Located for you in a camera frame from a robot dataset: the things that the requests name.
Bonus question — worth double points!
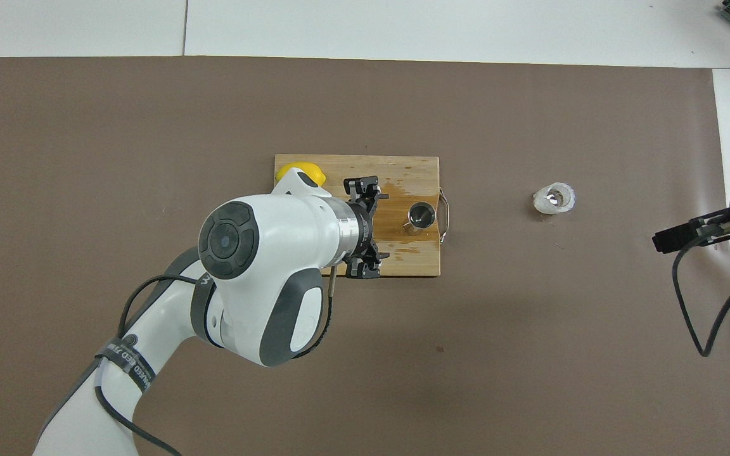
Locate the brown table mat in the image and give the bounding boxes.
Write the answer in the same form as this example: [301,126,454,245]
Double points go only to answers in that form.
[0,56,730,456]

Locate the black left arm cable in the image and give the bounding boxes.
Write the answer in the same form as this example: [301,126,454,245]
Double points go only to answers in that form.
[94,265,340,456]

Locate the metal wire board handle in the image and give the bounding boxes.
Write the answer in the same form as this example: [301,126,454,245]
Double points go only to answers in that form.
[438,187,451,245]

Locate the steel double jigger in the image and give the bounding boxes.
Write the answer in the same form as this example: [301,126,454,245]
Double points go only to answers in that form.
[403,201,437,237]

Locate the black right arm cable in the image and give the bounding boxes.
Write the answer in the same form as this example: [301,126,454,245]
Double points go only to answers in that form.
[672,231,730,357]

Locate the wooden cutting board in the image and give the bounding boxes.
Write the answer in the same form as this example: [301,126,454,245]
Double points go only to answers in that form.
[272,154,441,278]

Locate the yellow lemon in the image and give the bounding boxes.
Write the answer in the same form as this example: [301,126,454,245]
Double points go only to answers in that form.
[276,161,327,188]

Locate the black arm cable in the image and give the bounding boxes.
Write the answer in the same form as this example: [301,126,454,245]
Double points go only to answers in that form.
[672,231,730,357]
[94,265,340,456]

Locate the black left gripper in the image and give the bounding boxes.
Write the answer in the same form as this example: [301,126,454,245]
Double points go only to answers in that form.
[343,175,391,280]

